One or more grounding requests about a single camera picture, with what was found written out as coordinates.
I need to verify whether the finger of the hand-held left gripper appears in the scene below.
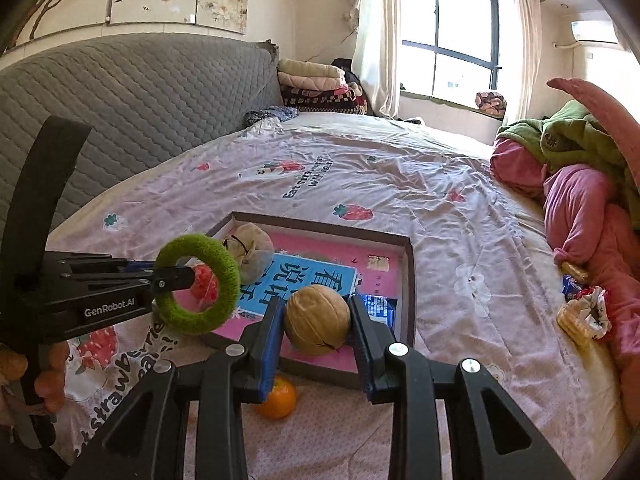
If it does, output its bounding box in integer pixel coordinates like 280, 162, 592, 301
120, 266, 197, 295
112, 257, 159, 276

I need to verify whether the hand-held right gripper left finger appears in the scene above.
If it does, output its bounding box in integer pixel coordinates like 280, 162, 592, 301
65, 301, 288, 480

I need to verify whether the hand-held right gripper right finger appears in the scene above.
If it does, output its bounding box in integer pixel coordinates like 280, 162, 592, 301
347, 294, 573, 480

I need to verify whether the red mesh ball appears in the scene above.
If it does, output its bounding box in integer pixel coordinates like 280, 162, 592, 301
192, 265, 221, 306

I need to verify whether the green fuzzy scrunchie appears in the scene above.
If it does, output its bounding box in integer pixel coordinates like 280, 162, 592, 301
154, 234, 242, 336

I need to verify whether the blue snack packet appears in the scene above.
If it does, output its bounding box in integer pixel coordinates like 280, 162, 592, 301
357, 292, 399, 332

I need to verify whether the brown walnut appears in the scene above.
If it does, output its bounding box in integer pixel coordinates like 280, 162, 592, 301
284, 284, 352, 356

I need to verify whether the brown shallow cardboard box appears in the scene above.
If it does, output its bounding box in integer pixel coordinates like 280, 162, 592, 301
200, 211, 417, 391

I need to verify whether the beige organza scrunchie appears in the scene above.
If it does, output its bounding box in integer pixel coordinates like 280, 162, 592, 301
222, 222, 276, 286

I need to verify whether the person's left hand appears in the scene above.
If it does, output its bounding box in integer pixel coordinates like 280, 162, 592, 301
0, 342, 68, 426

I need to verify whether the small orange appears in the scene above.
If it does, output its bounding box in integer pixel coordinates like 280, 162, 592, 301
254, 375, 299, 421

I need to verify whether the pink children's book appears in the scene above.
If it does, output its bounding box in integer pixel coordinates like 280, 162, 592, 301
210, 230, 403, 377

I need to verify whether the grey quilted headboard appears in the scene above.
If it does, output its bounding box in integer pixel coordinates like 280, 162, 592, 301
0, 32, 283, 241

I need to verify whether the strawberry printed bed sheet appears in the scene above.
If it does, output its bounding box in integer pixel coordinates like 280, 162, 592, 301
50, 110, 640, 480

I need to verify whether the blue patterned cloth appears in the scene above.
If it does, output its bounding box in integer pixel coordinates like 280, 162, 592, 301
244, 106, 293, 129

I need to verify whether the yellow wafer biscuit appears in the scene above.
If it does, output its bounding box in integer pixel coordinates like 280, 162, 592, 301
556, 302, 598, 347
552, 260, 591, 282

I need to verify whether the dark floral folded blanket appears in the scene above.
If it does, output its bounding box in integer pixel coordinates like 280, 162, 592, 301
282, 89, 368, 116

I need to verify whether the floral scrunchie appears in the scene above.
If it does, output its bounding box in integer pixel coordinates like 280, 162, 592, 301
575, 286, 612, 341

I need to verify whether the pink folded blanket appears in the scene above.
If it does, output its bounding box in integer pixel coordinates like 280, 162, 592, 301
280, 82, 362, 102

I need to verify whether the beige folded blanket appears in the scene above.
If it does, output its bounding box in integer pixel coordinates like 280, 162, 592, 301
277, 58, 347, 91

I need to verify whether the pink quilt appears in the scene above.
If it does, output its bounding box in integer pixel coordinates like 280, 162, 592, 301
490, 137, 640, 411

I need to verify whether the dark clothes pile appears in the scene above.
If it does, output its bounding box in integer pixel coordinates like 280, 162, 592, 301
330, 57, 362, 86

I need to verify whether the folded cloth on windowsill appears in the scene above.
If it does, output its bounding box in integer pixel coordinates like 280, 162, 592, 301
475, 91, 507, 116

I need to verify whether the green garment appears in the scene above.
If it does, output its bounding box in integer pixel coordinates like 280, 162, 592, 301
496, 100, 640, 231

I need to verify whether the white curtain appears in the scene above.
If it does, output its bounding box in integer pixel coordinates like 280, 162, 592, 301
502, 0, 543, 126
352, 0, 401, 118

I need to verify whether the dark framed window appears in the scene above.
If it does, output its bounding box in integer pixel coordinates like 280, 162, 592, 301
400, 0, 503, 111

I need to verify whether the dusty pink fabric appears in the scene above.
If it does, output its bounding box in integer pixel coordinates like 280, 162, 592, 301
546, 77, 640, 196

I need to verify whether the white air conditioner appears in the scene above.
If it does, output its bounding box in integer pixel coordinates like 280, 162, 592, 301
570, 20, 622, 46

